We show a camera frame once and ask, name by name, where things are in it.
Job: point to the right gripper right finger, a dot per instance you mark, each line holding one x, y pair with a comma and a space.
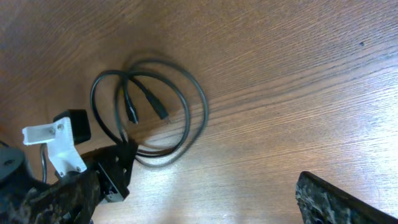
321, 202

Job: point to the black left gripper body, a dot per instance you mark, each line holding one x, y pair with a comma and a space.
113, 165

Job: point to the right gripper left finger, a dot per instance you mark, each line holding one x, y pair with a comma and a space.
72, 200

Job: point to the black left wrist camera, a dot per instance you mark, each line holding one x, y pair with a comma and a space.
68, 129

